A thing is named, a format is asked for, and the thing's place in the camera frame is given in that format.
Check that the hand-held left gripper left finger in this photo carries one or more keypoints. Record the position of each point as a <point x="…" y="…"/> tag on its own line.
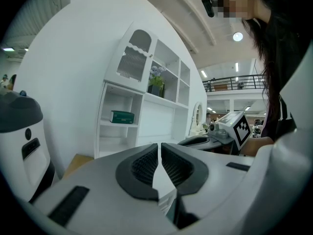
<point x="102" y="180"/>

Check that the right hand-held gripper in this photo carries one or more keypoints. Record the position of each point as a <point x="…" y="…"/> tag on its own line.
<point x="240" y="128"/>

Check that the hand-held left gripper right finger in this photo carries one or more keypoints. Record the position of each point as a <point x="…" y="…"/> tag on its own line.
<point x="220" y="175"/>

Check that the white shelf cabinet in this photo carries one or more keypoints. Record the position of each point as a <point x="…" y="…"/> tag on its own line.
<point x="156" y="121"/>

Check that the green pack of tissues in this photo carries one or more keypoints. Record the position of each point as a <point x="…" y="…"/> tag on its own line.
<point x="122" y="117"/>

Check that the person's right forearm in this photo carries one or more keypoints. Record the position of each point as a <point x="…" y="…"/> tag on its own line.
<point x="256" y="146"/>

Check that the white oval vanity mirror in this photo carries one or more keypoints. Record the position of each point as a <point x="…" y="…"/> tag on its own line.
<point x="198" y="116"/>

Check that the black balcony railing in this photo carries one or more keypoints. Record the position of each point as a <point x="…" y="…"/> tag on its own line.
<point x="232" y="81"/>

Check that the potted flower plant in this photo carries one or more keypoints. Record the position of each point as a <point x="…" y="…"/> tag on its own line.
<point x="156" y="81"/>

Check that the white and grey robot appliance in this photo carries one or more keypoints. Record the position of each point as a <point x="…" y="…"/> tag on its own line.
<point x="22" y="153"/>

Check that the round ceiling lamp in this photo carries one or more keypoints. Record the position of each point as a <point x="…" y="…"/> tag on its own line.
<point x="238" y="36"/>

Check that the person's black top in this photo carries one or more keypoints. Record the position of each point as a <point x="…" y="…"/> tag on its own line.
<point x="283" y="57"/>

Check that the person's face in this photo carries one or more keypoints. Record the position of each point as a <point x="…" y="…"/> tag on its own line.
<point x="234" y="1"/>

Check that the black head-worn camera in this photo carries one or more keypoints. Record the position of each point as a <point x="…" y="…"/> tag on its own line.
<point x="208" y="5"/>

